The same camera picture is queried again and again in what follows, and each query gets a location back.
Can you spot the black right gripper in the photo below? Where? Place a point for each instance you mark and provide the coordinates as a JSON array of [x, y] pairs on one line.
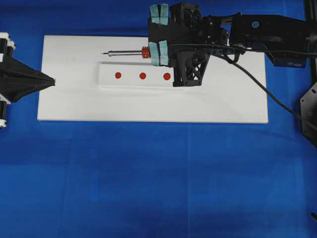
[[188, 31]]

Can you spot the red handled soldering iron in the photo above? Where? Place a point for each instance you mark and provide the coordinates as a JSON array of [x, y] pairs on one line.
[[144, 52]]

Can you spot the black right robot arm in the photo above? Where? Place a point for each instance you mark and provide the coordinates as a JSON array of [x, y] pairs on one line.
[[286, 41]]

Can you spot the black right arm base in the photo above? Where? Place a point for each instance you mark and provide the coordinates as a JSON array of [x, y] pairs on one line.
[[308, 108]]

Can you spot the small white raised plate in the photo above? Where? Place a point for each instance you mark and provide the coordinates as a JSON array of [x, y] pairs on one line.
[[134, 75]]

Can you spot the large white board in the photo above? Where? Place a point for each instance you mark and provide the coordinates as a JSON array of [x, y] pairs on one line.
[[227, 94]]

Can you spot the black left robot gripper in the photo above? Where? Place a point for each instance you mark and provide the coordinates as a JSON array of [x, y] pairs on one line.
[[16, 79]]

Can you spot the blue table cloth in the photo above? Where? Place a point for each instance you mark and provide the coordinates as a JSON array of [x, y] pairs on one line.
[[147, 180]]

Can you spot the black aluminium frame post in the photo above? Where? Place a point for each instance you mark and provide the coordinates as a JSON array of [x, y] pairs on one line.
[[310, 7]]

